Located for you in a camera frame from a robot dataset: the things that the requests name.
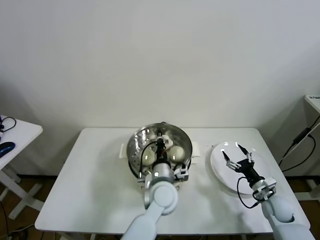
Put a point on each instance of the cream electric cooker base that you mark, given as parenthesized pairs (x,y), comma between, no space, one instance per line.
(193,162)

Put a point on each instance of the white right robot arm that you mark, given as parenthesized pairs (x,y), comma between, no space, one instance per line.
(280,210)

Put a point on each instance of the white steamed baozi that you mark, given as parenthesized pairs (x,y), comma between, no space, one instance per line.
(168,142)
(147,157)
(178,153)

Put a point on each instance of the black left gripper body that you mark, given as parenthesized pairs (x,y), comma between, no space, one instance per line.
(160,152)

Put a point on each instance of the white round plate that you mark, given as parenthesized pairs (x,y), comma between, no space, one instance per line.
(220,162)

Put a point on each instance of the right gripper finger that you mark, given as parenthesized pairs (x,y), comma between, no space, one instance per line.
(246,152)
(230,161)

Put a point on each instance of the stainless steel steamer basket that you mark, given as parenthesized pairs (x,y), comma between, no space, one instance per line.
(196,150)

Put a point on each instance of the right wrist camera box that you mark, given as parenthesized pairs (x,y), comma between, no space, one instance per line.
(267,188)

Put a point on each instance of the white table with label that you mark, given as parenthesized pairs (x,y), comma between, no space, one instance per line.
(313,101)

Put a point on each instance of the black power strip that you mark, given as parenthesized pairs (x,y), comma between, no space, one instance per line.
(301,136)

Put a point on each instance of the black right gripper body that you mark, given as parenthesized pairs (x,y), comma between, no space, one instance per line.
(247,170)

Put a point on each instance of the blue computer mouse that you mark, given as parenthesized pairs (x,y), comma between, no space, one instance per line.
(6,148)

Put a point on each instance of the white side table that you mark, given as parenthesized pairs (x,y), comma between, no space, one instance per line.
(22,135)

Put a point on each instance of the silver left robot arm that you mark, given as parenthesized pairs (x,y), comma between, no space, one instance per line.
(160,195)

